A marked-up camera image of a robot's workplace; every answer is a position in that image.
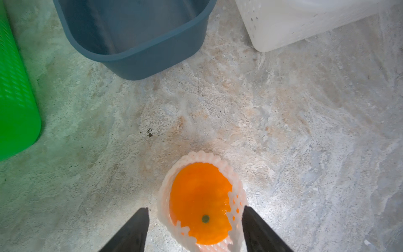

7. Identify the white plastic basket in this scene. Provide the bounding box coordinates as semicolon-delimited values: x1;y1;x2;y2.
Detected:
236;0;400;53

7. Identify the dark blue plastic tub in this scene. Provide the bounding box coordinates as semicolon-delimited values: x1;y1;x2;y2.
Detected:
54;0;216;80

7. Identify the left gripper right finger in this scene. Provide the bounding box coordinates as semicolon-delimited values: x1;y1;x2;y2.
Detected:
241;206;293;252

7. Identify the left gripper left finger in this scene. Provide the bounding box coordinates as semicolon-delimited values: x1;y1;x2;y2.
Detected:
99;207;150;252

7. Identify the netted orange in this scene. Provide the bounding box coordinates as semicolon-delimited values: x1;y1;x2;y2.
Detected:
170;162;233;245

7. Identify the green plastic basket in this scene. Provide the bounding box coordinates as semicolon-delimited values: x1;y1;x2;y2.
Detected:
1;1;42;161

